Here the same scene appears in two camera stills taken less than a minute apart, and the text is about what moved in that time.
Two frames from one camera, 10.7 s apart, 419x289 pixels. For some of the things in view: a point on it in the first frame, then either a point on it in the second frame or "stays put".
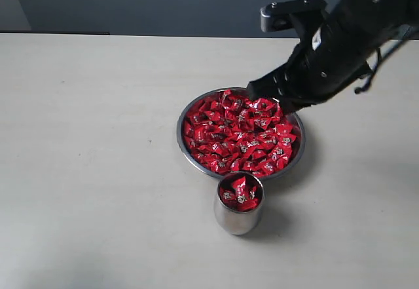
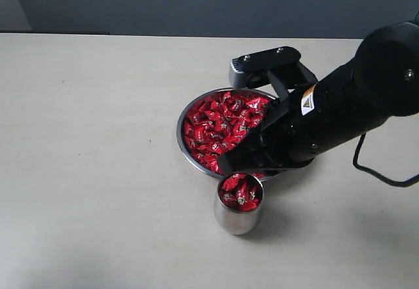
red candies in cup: x=241 y=192 stays put
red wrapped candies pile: x=232 y=132 stays put
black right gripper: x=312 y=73 to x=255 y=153
